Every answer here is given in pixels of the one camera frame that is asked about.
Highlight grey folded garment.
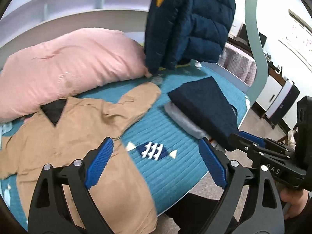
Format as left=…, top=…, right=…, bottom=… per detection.
left=163, top=102, right=214, bottom=140

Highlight person's right hand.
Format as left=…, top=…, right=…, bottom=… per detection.
left=280, top=188, right=308, bottom=221

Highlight wall poster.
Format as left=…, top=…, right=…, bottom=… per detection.
left=278, top=9, right=312, bottom=72

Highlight dark wooden desk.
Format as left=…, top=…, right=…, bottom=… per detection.
left=227, top=22, right=292, bottom=84

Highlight white cabinet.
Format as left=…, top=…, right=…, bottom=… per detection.
left=256, top=75, right=301, bottom=128

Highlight navy puffer jacket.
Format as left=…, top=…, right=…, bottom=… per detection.
left=143, top=0, right=237, bottom=76

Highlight tan jacket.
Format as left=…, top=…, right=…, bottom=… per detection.
left=0, top=81, right=162, bottom=232

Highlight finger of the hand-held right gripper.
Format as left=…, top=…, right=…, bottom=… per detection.
left=229, top=134, right=293, bottom=164
left=239, top=131, right=295, bottom=153

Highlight pink pillow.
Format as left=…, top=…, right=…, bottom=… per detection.
left=0, top=27, right=153, bottom=123

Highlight navy sweater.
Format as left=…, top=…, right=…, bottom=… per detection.
left=168, top=76, right=239, bottom=152

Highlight person's dark trousers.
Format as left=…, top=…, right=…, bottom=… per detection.
left=166, top=194, right=239, bottom=234

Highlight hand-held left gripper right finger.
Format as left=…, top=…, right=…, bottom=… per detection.
left=195, top=138, right=284, bottom=234

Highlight pale green bed frame post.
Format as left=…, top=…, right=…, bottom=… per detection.
left=244, top=0, right=269, bottom=101

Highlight lavender headboard shelf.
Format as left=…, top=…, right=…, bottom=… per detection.
left=0, top=0, right=159, bottom=47

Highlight pink checked cloth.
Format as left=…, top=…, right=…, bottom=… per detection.
left=218, top=43, right=257, bottom=87

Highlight teal quilted blanket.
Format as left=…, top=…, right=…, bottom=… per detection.
left=0, top=61, right=251, bottom=231

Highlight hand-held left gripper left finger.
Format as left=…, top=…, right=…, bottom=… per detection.
left=28, top=136, right=114, bottom=234

